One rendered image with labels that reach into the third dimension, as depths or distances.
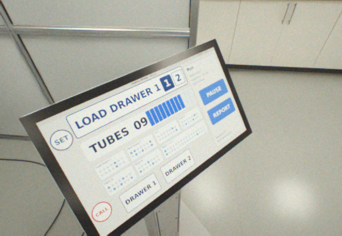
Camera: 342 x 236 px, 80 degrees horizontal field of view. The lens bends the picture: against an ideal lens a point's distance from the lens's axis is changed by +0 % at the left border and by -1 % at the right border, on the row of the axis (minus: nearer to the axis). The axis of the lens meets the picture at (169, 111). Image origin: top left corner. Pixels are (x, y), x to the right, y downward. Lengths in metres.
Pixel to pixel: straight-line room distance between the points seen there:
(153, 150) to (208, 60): 0.29
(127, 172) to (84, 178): 0.09
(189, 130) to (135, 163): 0.16
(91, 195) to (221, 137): 0.36
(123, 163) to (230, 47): 2.30
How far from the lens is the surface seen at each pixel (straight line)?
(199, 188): 1.64
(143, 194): 0.51
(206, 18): 2.48
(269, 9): 2.55
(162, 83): 0.51
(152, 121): 0.49
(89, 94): 0.46
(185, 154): 0.54
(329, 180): 2.02
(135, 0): 1.11
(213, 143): 0.59
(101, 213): 0.50
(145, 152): 0.49
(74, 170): 0.47
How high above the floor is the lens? 1.46
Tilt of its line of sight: 44 degrees down
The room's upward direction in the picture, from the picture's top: 1 degrees counter-clockwise
